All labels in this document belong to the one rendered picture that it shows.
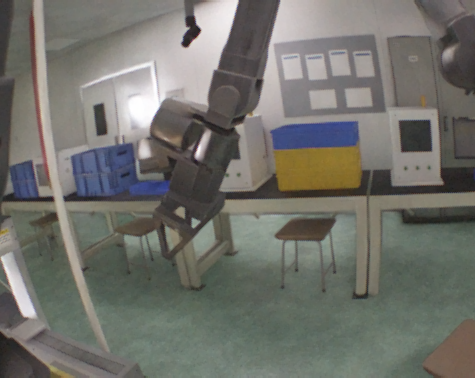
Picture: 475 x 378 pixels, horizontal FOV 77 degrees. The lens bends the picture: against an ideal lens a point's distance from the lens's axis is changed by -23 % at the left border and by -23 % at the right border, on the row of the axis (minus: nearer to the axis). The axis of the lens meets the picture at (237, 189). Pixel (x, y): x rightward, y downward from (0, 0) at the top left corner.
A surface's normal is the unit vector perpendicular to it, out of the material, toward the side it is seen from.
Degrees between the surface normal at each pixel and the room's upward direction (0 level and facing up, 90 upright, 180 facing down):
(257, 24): 91
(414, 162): 90
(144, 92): 90
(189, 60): 90
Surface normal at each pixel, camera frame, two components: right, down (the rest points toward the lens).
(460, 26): -0.27, 0.26
